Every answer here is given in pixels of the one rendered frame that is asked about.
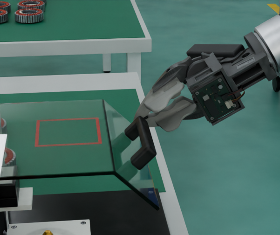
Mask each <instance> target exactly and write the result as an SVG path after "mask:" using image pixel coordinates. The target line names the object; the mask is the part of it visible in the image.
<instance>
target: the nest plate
mask: <svg viewBox="0 0 280 235"><path fill-rule="evenodd" d="M46 230H50V231H51V232H52V233H53V235H91V233H90V221H89V220H73V221H50V222H34V223H18V224H9V229H8V230H7V235H42V234H43V233H44V232H45V231H46Z"/></svg>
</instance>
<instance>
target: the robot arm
mask: <svg viewBox="0 0 280 235"><path fill-rule="evenodd" d="M244 39H245V41H246V44H247V46H248V48H246V49H245V48H244V46H243V45H242V44H194V45H193V46H192V47H191V48H190V49H189V50H188V51H187V52H186V54H187V55H188V57H187V58H185V59H184V60H182V61H179V62H177V63H175V64H173V65H171V66H170V67H169V68H168V69H166V70H165V71H164V73H163V74H162V75H161V76H160V77H159V79H158V80H157V81H156V82H155V84H154V85H153V86H152V89H151V90H150V91H149V93H148V94H147V95H146V97H145V98H144V100H143V101H142V102H141V104H140V105H139V107H138V109H137V111H136V114H135V116H134V119H133V121H134V120H135V119H136V118H137V117H138V116H142V117H143V118H144V119H145V120H146V121H147V122H148V125H149V127H157V126H160V127H161V128H162V129H164V130H165V131H167V132H171V131H174V130H175V129H177V128H178V127H179V126H180V124H181V121H182V120H192V119H198V118H201V117H203V116H205V118H206V120H207V121H209V123H211V124H212V125H213V126H214V125H215V124H217V123H219V122H221V121H223V120H224V119H226V118H228V117H230V116H231V115H233V114H235V113H237V112H238V111H240V110H242V109H244V108H245V106H244V105H243V103H242V101H241V98H242V97H243V95H244V94H245V91H244V90H246V89H247V88H249V87H251V86H253V85H254V84H256V83H258V82H260V81H261V80H263V79H265V78H266V79H267V80H268V81H271V80H273V79H274V78H276V77H277V74H276V71H277V72H278V73H280V14H278V15H276V16H274V17H272V18H271V19H269V20H267V21H265V22H263V23H262V24H260V25H258V26H257V27H255V28H254V33H253V32H250V33H248V34H246V35H245V36H244ZM182 82H183V83H182ZM184 84H186V85H187V87H188V89H189V91H190V93H191V94H192V98H193V100H191V99H188V98H186V97H184V96H180V97H178V96H179V95H180V94H181V90H182V89H183V88H184V87H185V85H184ZM242 91H244V92H243V94H241V92H242ZM176 97H178V98H176ZM175 98H176V99H175ZM170 99H174V101H173V102H172V103H171V104H170V105H169V106H167V105H168V103H169V101H170ZM151 111H152V112H153V113H149V112H151ZM231 111H232V112H231ZM228 113H229V114H228ZM224 115H225V116H224ZM221 117H222V118H221Z"/></svg>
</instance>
